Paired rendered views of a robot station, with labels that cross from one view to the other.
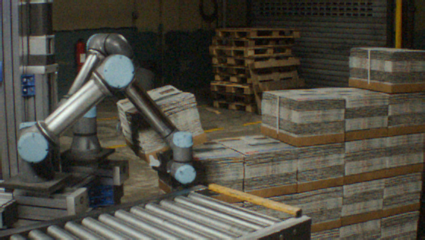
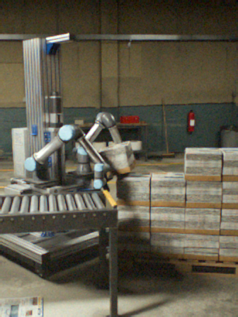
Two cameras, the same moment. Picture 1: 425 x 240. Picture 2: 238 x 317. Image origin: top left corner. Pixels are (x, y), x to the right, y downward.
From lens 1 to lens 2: 1.64 m
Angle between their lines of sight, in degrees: 34
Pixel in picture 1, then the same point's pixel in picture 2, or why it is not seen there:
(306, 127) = (191, 169)
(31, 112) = not seen: hidden behind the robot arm
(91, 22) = (200, 98)
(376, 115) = not seen: outside the picture
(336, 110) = (214, 161)
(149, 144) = not seen: hidden behind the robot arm
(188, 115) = (121, 157)
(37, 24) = (52, 107)
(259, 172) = (160, 191)
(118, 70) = (64, 131)
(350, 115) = (226, 165)
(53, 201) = (42, 190)
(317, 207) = (200, 218)
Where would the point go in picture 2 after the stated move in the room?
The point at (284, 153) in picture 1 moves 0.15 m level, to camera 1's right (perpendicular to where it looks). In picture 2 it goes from (176, 183) to (193, 185)
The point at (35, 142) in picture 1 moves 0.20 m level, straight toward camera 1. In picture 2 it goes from (30, 162) to (18, 166)
